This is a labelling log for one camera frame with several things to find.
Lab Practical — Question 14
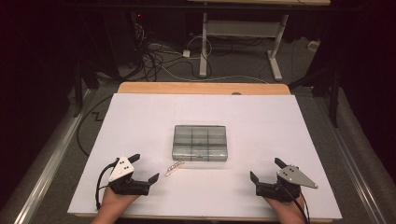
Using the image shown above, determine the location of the hand-held gripper cable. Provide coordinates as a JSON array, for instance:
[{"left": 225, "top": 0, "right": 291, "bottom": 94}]
[
  {"left": 281, "top": 180, "right": 311, "bottom": 224},
  {"left": 95, "top": 158, "right": 120, "bottom": 211}
]

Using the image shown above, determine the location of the black metal stand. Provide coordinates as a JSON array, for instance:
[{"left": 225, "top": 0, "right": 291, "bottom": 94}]
[
  {"left": 289, "top": 62, "right": 342, "bottom": 129},
  {"left": 73, "top": 59, "right": 101, "bottom": 118}
]

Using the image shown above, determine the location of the right hand-held gripper cable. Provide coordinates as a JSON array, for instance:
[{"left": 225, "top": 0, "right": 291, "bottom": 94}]
[{"left": 281, "top": 180, "right": 311, "bottom": 224}]

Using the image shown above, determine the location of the tangle of black floor cables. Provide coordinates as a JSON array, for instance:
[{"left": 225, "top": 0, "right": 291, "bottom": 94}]
[{"left": 129, "top": 22, "right": 213, "bottom": 82}]

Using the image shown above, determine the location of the white paper sheet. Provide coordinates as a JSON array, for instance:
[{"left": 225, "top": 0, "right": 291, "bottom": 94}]
[{"left": 67, "top": 92, "right": 343, "bottom": 220}]

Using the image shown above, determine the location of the black floor cable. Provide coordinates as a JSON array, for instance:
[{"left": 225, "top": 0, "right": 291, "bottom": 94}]
[{"left": 77, "top": 94, "right": 113, "bottom": 157}]

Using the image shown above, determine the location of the person's right hand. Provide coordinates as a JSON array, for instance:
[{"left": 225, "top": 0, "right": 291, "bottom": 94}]
[{"left": 263, "top": 195, "right": 306, "bottom": 217}]

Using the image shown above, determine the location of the wooden table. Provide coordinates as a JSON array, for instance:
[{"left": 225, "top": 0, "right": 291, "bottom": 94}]
[{"left": 74, "top": 81, "right": 334, "bottom": 224}]

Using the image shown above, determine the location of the white desk frame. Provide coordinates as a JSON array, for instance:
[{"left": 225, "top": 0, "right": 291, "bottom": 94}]
[{"left": 188, "top": 0, "right": 331, "bottom": 82}]

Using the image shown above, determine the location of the clear plastic compartment box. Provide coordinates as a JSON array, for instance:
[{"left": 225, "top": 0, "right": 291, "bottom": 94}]
[{"left": 171, "top": 124, "right": 229, "bottom": 162}]

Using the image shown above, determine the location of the person's left hand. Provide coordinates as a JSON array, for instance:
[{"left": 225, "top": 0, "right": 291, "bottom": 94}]
[{"left": 101, "top": 186, "right": 140, "bottom": 211}]

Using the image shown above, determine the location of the aluminium rail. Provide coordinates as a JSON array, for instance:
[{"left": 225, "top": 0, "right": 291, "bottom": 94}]
[
  {"left": 314, "top": 96, "right": 389, "bottom": 224},
  {"left": 13, "top": 88, "right": 97, "bottom": 224}
]

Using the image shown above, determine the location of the white floor cable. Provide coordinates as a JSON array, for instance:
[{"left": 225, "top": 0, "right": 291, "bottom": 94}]
[{"left": 160, "top": 63, "right": 269, "bottom": 84}]

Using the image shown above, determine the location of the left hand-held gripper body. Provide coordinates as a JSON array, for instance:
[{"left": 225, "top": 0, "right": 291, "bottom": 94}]
[{"left": 107, "top": 155, "right": 150, "bottom": 197}]

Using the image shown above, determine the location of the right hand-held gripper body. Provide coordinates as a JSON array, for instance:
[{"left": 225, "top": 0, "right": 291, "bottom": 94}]
[{"left": 254, "top": 164, "right": 319, "bottom": 203}]

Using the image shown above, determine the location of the left hand-held gripper cable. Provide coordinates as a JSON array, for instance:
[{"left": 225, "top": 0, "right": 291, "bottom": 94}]
[{"left": 95, "top": 158, "right": 120, "bottom": 211}]

